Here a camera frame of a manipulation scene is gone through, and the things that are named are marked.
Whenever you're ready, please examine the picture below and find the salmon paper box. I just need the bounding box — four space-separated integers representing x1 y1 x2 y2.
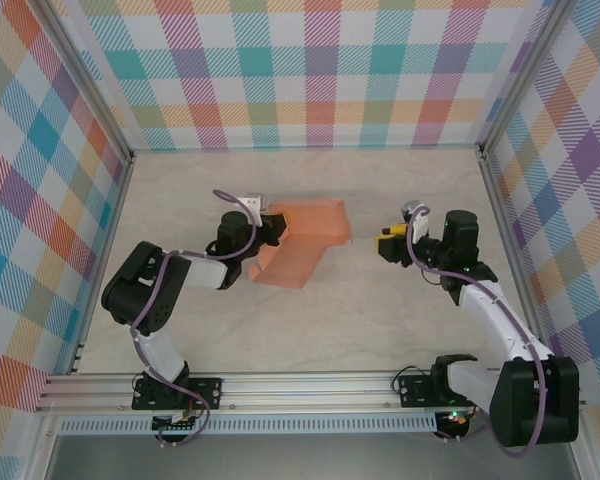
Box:
247 197 354 291

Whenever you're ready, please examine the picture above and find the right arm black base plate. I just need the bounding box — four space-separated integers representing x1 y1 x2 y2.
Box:
398 374 492 409

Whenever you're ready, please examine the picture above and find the aluminium table side rail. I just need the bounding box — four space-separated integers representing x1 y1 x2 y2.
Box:
476 144 552 370
67 153 137 376

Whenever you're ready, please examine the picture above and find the long aluminium mounting rail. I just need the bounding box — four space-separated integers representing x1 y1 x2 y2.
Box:
35 368 588 414

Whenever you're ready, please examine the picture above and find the slotted grey cable duct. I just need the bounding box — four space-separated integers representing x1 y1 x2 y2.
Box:
58 412 439 436

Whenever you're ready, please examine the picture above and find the aluminium frame post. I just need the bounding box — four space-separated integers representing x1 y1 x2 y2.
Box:
478 0 574 157
32 0 136 166

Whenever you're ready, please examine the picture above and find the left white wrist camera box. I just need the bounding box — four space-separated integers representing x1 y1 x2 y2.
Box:
239 191 272 217

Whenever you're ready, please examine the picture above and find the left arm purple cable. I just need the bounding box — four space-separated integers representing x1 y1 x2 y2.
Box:
129 188 262 447

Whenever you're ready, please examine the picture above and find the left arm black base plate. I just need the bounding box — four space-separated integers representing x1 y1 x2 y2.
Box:
131 376 224 412

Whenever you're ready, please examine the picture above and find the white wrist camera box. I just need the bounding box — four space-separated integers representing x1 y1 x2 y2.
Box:
401 199 432 243
239 191 272 217

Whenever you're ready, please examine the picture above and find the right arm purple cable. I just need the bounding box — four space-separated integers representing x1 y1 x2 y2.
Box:
404 207 547 458

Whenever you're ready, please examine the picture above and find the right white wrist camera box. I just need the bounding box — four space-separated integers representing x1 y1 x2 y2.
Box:
401 199 432 243

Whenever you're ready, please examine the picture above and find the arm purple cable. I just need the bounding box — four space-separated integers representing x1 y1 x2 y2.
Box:
129 188 262 447
404 207 547 458

